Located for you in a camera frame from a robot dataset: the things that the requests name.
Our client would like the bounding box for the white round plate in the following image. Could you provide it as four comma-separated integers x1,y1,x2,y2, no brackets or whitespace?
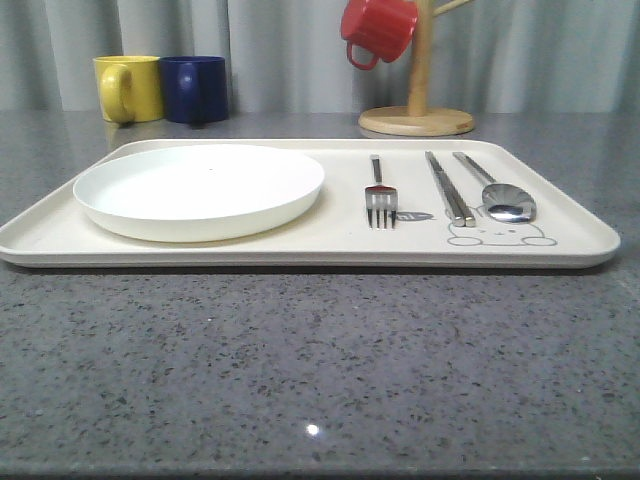
73,144,325,242

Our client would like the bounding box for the metal spoon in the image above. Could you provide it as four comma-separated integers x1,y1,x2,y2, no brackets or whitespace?
452,151,537,223

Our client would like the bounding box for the metal fork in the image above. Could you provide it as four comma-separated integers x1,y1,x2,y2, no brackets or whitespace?
364,154,398,229

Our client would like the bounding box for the cream rabbit print tray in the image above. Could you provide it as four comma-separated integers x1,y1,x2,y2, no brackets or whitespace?
1,139,620,269

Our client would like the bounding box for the grey curtain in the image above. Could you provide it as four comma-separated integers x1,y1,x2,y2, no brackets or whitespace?
1,1,639,113

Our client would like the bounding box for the wooden mug tree stand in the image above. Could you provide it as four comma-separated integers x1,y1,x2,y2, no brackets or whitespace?
358,0,475,137

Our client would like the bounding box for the yellow mug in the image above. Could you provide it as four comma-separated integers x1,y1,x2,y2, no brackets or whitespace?
93,55,164,124

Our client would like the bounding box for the dark blue mug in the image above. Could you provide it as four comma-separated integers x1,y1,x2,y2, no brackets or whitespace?
159,56,229,124

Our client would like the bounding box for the red mug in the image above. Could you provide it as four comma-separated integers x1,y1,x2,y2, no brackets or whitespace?
340,0,418,70

